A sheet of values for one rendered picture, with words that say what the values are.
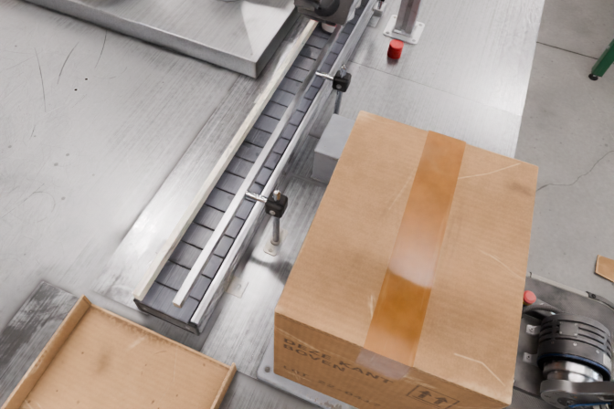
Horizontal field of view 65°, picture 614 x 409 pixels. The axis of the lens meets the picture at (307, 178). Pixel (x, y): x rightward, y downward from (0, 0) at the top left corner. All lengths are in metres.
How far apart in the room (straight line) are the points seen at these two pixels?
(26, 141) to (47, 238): 0.23
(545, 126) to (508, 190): 1.82
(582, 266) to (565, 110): 0.82
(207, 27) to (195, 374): 0.74
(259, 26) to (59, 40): 0.46
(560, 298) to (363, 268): 1.21
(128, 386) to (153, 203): 0.31
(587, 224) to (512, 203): 1.59
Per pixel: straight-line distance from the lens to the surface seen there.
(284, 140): 0.92
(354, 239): 0.54
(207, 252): 0.71
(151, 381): 0.79
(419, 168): 0.61
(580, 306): 1.70
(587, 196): 2.28
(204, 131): 1.00
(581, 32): 3.09
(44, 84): 1.18
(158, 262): 0.76
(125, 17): 1.22
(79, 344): 0.84
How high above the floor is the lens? 1.59
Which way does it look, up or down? 55 degrees down
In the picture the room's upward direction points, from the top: 6 degrees clockwise
